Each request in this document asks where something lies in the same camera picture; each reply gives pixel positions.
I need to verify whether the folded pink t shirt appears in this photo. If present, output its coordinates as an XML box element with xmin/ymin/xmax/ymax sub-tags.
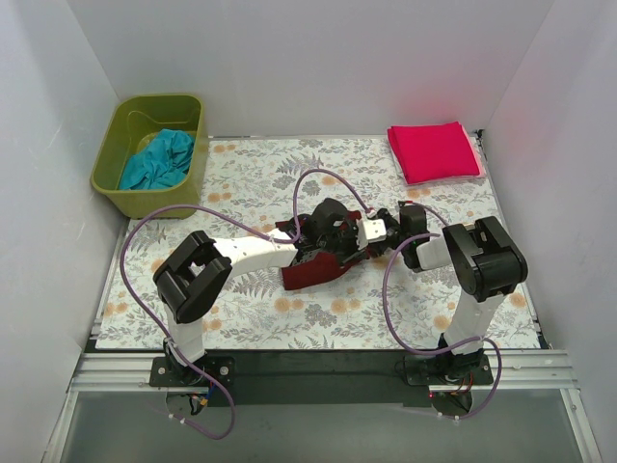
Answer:
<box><xmin>387</xmin><ymin>121</ymin><xmax>482</xmax><ymax>184</ymax></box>

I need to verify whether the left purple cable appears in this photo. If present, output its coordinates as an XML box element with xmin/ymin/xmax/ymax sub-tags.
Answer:
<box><xmin>118</xmin><ymin>169</ymin><xmax>376</xmax><ymax>440</ymax></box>

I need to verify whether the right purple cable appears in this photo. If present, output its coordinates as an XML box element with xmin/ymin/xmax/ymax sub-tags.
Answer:
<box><xmin>381</xmin><ymin>199</ymin><xmax>502</xmax><ymax>422</ymax></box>

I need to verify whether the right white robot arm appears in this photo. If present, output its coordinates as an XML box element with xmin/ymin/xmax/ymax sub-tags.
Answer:
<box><xmin>358</xmin><ymin>201</ymin><xmax>528</xmax><ymax>385</ymax></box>

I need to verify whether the olive green plastic bin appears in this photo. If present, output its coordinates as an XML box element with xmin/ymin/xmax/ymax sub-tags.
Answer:
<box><xmin>91</xmin><ymin>94</ymin><xmax>208</xmax><ymax>219</ymax></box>

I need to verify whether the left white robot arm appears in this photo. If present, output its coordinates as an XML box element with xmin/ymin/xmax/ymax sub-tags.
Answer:
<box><xmin>153</xmin><ymin>198</ymin><xmax>366</xmax><ymax>368</ymax></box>

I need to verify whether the dark red t shirt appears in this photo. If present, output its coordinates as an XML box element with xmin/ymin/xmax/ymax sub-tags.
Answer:
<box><xmin>281</xmin><ymin>211</ymin><xmax>360</xmax><ymax>290</ymax></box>

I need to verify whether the purple cable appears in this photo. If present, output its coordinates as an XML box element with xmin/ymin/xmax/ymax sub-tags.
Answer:
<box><xmin>381</xmin><ymin>199</ymin><xmax>502</xmax><ymax>422</ymax></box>
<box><xmin>118</xmin><ymin>169</ymin><xmax>376</xmax><ymax>440</ymax></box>

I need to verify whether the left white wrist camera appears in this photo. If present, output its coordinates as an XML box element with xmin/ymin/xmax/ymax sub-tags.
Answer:
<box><xmin>357</xmin><ymin>207</ymin><xmax>387</xmax><ymax>249</ymax></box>

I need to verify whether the floral table mat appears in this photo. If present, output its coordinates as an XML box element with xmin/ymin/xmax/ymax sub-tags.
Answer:
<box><xmin>94</xmin><ymin>136</ymin><xmax>544</xmax><ymax>350</ymax></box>

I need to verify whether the teal t shirt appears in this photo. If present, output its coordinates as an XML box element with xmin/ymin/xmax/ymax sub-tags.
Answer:
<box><xmin>119</xmin><ymin>129</ymin><xmax>195</xmax><ymax>190</ymax></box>

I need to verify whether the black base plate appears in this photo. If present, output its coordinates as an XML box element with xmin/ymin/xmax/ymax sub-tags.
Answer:
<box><xmin>148</xmin><ymin>350</ymin><xmax>496</xmax><ymax>409</ymax></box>

